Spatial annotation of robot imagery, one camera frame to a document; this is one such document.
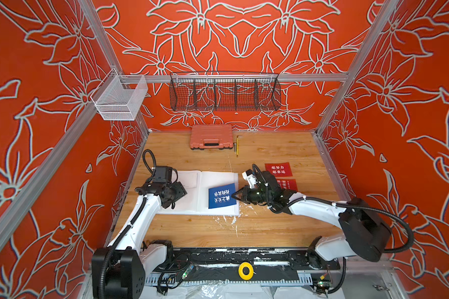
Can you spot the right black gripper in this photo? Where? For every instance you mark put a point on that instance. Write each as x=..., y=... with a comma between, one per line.
x=247, y=194

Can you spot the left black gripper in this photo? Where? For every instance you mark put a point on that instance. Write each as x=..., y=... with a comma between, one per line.
x=180, y=190

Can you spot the blue card white text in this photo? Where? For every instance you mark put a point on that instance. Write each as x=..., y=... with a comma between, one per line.
x=221, y=196

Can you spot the white photo album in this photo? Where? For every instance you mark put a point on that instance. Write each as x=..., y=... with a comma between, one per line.
x=195, y=203

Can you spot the red card top row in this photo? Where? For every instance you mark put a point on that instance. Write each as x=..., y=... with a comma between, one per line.
x=279, y=170

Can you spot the red card row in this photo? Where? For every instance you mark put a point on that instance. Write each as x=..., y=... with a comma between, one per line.
x=279, y=170
x=288, y=184

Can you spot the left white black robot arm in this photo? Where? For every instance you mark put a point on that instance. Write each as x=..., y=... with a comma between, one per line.
x=119, y=270

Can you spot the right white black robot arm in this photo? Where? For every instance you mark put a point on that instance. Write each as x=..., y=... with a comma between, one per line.
x=363, y=231

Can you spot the red card middle row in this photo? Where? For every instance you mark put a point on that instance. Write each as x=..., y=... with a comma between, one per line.
x=288, y=184

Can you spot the red plastic tool case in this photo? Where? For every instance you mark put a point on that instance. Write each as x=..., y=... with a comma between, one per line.
x=211, y=137

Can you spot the yellow tape roll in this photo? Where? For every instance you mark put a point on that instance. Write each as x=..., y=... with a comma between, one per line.
x=246, y=271

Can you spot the white mesh basket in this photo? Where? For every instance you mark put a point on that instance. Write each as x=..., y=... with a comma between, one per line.
x=120, y=97

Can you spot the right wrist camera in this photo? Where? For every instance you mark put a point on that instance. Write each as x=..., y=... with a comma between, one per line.
x=250, y=178

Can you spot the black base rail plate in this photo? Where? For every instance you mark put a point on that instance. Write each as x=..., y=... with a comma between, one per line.
x=273, y=267

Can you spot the black wire basket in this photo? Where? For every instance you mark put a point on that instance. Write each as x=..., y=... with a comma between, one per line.
x=224, y=91

